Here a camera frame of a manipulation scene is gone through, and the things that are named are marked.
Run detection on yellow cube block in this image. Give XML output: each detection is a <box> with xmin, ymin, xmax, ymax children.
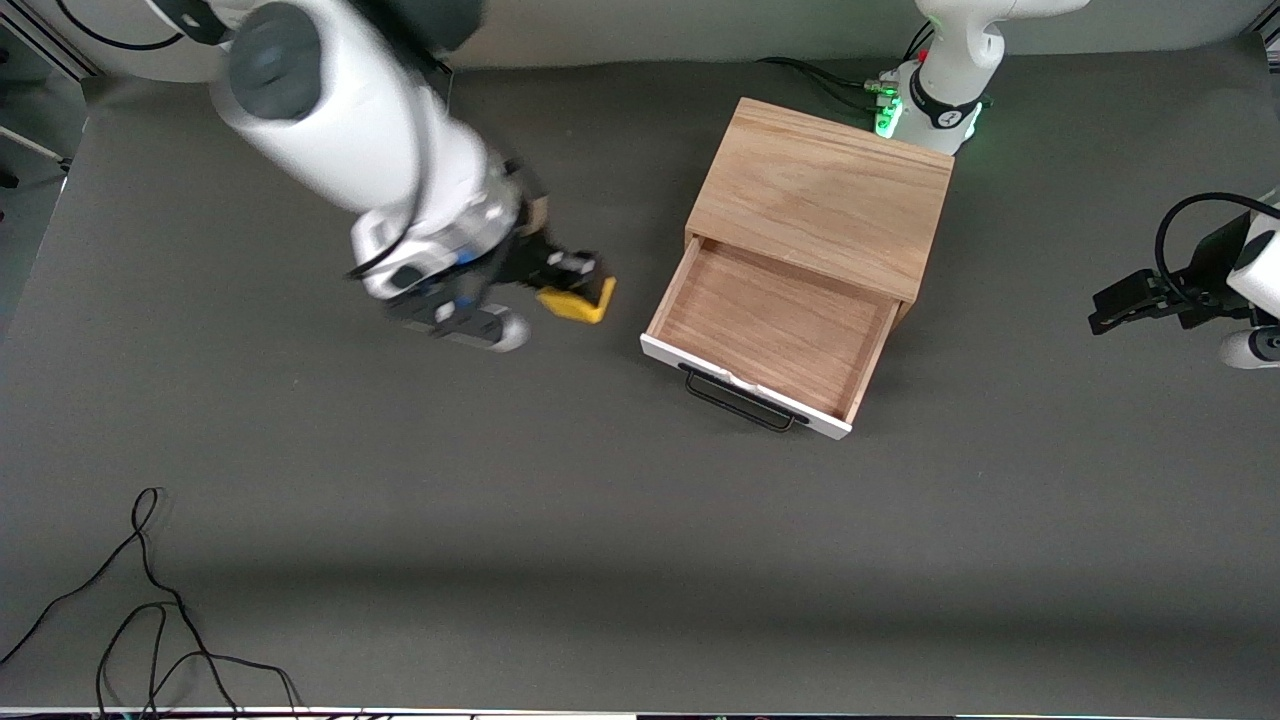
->
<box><xmin>537</xmin><ymin>278</ymin><xmax>617</xmax><ymax>325</ymax></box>

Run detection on white-front drawer with black handle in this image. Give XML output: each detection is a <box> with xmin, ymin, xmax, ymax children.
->
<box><xmin>640</xmin><ymin>235</ymin><xmax>902</xmax><ymax>442</ymax></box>

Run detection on wooden drawer cabinet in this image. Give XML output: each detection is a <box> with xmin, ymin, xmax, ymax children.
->
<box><xmin>685</xmin><ymin>97</ymin><xmax>955</xmax><ymax>329</ymax></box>

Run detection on dark grey table mat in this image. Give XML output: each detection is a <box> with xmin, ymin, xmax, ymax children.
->
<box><xmin>0</xmin><ymin>40</ymin><xmax>1280</xmax><ymax>713</ymax></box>

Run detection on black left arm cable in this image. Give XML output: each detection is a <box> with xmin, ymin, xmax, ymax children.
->
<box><xmin>1155</xmin><ymin>192</ymin><xmax>1280</xmax><ymax>301</ymax></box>

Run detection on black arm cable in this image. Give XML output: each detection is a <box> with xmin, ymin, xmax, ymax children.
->
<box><xmin>1155</xmin><ymin>192</ymin><xmax>1280</xmax><ymax>301</ymax></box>
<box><xmin>345</xmin><ymin>60</ymin><xmax>456</xmax><ymax>283</ymax></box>

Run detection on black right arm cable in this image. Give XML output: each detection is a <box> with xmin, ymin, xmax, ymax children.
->
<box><xmin>345</xmin><ymin>60</ymin><xmax>456</xmax><ymax>283</ymax></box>

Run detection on black left arm base cables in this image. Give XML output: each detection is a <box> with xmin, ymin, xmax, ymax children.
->
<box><xmin>757</xmin><ymin>25</ymin><xmax>936</xmax><ymax>116</ymax></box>

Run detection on thin black loose cable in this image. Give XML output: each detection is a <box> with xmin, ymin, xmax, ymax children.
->
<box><xmin>0</xmin><ymin>487</ymin><xmax>306</xmax><ymax>720</ymax></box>

